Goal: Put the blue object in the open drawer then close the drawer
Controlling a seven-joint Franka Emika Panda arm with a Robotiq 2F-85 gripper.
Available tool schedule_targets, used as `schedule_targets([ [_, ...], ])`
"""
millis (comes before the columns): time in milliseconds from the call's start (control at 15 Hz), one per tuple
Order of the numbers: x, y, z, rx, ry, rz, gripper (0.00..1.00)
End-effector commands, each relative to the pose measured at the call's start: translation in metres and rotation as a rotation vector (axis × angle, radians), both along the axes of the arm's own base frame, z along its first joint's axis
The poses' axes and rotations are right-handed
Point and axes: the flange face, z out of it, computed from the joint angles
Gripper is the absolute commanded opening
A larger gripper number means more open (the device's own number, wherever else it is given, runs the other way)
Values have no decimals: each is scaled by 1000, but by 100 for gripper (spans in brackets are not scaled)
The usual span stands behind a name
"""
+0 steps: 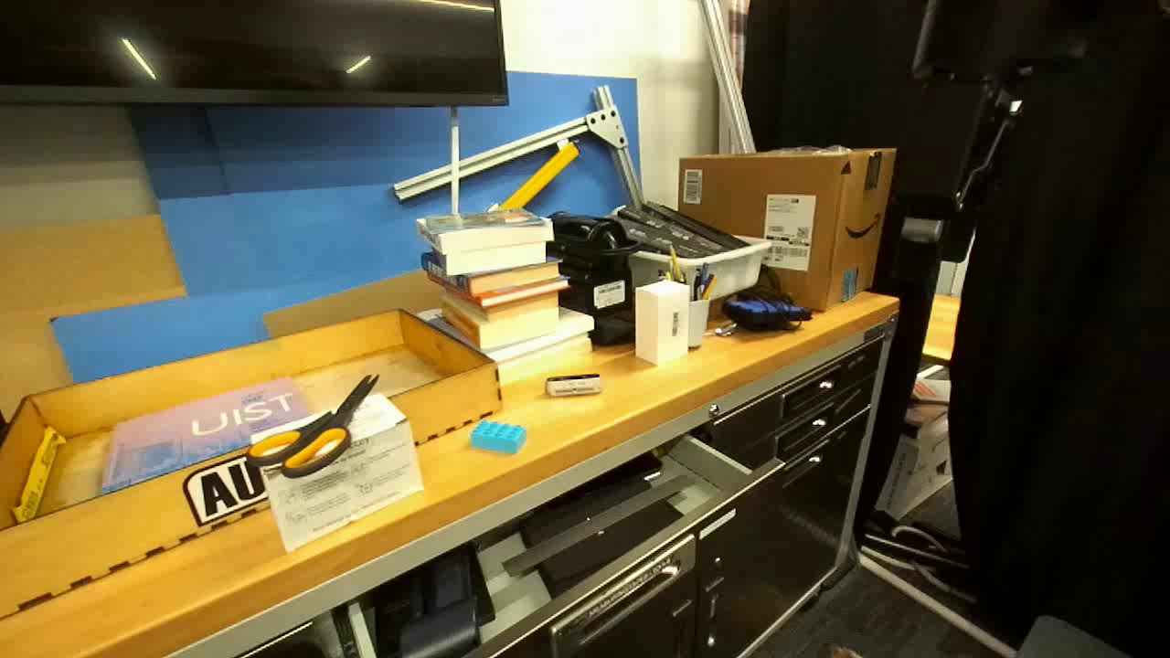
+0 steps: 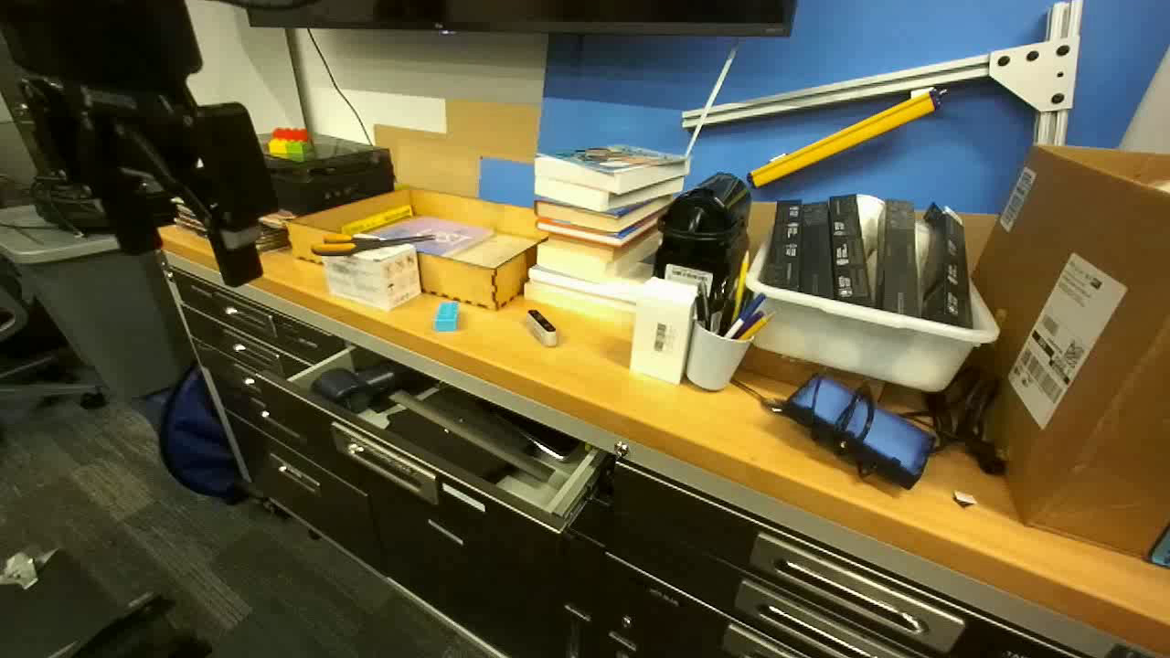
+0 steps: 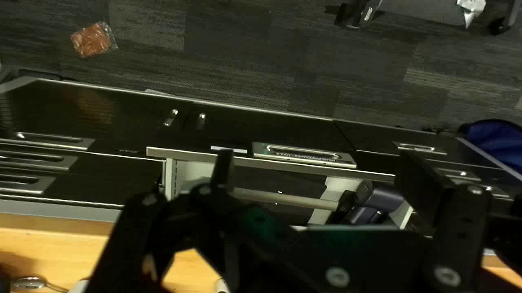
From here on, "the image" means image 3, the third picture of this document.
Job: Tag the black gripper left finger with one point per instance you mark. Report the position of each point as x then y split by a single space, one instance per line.
140 229

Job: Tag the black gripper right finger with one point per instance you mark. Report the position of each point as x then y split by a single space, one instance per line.
457 229

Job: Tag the black drawer cabinet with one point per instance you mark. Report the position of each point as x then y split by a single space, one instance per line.
108 115

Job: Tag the shiny metallic object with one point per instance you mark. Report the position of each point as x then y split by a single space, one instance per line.
33 284

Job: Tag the open black cabinet drawer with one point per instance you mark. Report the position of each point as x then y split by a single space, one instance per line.
303 155

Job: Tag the dark blue black tool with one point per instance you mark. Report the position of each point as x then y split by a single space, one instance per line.
375 204

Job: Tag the blue bag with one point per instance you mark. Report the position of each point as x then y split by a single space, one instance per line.
497 141

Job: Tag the grey metal rod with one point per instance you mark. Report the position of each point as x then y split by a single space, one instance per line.
282 198

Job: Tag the orange crumpled wrapper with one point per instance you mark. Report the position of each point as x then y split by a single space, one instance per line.
93 40

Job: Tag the white crumpled paper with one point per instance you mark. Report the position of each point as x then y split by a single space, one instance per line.
470 11

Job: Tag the dark grey furniture base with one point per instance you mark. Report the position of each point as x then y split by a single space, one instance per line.
359 12

